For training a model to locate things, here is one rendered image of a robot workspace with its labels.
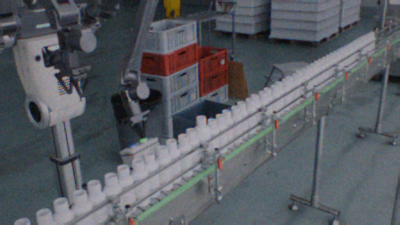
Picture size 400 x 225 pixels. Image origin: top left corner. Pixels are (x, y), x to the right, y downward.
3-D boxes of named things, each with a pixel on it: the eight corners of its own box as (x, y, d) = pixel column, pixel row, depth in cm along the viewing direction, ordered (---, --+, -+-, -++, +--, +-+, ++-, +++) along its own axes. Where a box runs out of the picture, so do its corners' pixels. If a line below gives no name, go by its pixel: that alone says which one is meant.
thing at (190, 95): (169, 119, 413) (167, 98, 404) (137, 112, 433) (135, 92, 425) (200, 100, 460) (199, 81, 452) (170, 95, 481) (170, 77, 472)
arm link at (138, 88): (135, 73, 164) (116, 71, 158) (152, 68, 155) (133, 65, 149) (136, 104, 162) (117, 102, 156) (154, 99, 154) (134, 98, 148)
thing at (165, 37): (164, 54, 388) (163, 31, 380) (131, 50, 408) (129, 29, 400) (197, 42, 436) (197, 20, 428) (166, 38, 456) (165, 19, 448)
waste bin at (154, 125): (142, 179, 349) (135, 109, 326) (107, 164, 376) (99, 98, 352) (177, 158, 382) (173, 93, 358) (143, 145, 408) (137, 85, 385)
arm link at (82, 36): (71, 5, 123) (46, 9, 117) (96, 7, 117) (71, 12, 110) (78, 44, 128) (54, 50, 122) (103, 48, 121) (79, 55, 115)
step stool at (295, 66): (293, 85, 569) (295, 56, 554) (316, 99, 514) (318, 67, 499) (262, 88, 559) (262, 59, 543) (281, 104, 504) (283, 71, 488)
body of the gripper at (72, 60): (73, 76, 121) (70, 51, 118) (54, 70, 127) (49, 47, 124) (91, 70, 126) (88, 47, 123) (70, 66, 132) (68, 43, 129)
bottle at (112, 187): (118, 212, 137) (112, 169, 131) (129, 219, 133) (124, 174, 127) (103, 220, 133) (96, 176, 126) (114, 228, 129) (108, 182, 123)
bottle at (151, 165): (154, 187, 150) (151, 147, 144) (163, 195, 145) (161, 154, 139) (140, 194, 146) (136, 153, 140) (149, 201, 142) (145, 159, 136)
